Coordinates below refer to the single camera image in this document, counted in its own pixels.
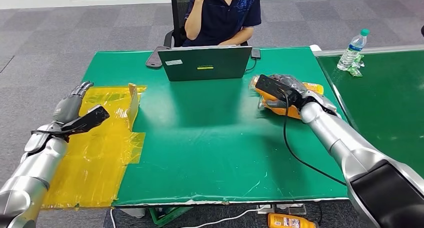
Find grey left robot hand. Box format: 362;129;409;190
52;80;95;125

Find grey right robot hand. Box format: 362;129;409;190
264;73;308;110

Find orange detergent bottle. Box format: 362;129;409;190
267;213;320;228
257;87;303;120
249;74;326;97

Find clear water bottle green cap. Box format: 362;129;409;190
336;28;371;72

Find yellow taped cardboard sheet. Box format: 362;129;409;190
41;83;148;210

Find crumpled green wrapper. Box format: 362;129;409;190
347;54;365;78

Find person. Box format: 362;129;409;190
182;0;263;48

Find dark grey smartphone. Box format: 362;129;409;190
145;45;171;69

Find dark green laptop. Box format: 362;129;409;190
157;45;253;83

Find white power strip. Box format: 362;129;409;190
256;203;307;216

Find black office chair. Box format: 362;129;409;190
163;0;249;49

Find green plastic crate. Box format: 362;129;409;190
149;206;193;227

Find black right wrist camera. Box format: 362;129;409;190
255;74;304;110

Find black adapter cable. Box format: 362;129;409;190
245;58;258;73

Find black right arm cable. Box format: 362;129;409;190
279;88;347;187

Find long white floor cable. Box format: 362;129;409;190
180;204;271;228

